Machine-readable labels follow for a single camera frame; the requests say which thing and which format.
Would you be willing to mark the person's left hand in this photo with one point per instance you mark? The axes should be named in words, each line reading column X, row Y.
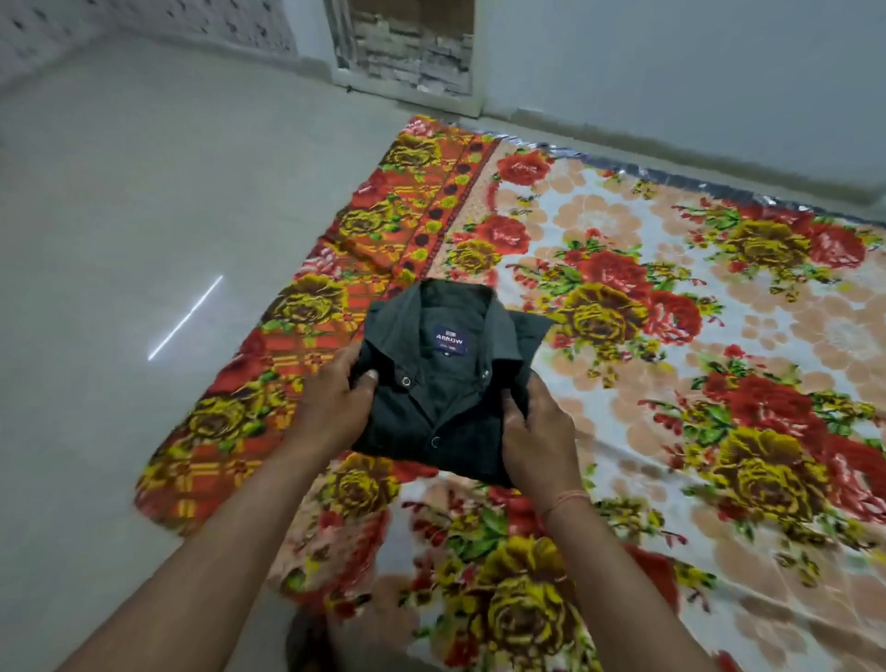
column 331, row 408

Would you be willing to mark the person's right hand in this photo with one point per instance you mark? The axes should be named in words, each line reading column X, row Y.
column 543, row 450

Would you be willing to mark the person's right thumb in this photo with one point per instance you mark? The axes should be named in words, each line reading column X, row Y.
column 513, row 419

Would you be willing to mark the person's left thumb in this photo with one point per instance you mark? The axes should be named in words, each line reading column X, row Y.
column 365, row 394

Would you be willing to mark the dark green shirt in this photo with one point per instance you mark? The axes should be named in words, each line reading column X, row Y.
column 450, row 388

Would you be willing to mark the person's right forearm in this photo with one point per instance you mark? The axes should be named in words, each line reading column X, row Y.
column 616, row 588

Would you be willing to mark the person's left forearm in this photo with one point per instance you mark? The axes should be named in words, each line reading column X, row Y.
column 207, row 561

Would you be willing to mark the red thread wristband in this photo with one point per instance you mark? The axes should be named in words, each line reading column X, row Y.
column 564, row 500

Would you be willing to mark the floral patterned blanket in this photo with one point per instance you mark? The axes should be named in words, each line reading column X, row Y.
column 692, row 388

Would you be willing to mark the white door frame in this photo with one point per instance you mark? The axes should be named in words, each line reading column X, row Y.
column 408, row 97

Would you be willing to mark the grey stone brick wall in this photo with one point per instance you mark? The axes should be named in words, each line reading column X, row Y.
column 415, row 52

